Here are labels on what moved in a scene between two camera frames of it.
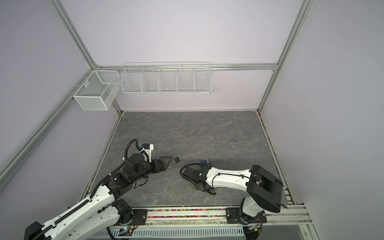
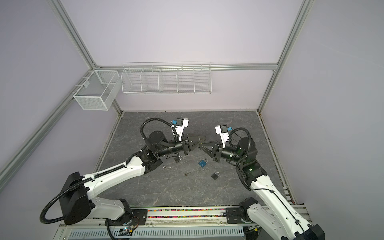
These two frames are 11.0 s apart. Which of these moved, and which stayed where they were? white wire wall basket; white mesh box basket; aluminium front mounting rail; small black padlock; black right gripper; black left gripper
Moved: black left gripper; black right gripper
Stayed: white wire wall basket; white mesh box basket; small black padlock; aluminium front mounting rail
